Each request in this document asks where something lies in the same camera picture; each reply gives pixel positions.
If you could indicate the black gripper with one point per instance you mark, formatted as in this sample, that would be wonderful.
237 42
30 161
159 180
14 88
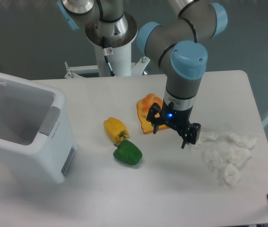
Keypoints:
176 120

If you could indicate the white trash can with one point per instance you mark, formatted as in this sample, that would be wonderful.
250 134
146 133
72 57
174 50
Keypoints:
36 137

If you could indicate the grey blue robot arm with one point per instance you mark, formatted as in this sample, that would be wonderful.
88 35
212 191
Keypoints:
177 50

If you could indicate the orange toast slice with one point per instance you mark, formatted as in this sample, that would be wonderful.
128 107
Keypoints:
145 125

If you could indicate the knotted bread roll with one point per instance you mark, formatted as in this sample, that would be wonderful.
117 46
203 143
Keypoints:
148 101

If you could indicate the crumpled white tissue left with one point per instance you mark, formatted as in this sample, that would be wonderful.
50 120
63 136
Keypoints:
204 136

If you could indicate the crumpled white tissue middle-left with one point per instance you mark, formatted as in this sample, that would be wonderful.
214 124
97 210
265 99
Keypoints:
212 157

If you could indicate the green bell pepper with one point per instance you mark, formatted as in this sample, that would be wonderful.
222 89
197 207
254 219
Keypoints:
128 153

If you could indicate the yellow bell pepper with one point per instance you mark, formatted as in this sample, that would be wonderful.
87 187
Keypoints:
116 130

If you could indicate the crumpled white tissue centre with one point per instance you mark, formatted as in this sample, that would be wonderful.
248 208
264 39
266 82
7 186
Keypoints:
237 156

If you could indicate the crumpled white tissue right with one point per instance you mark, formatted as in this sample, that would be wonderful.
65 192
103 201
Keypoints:
243 140

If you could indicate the crumpled white tissue bottom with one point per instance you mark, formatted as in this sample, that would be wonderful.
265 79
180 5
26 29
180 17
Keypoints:
231 175

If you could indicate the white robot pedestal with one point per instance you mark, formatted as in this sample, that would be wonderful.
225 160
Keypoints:
113 45

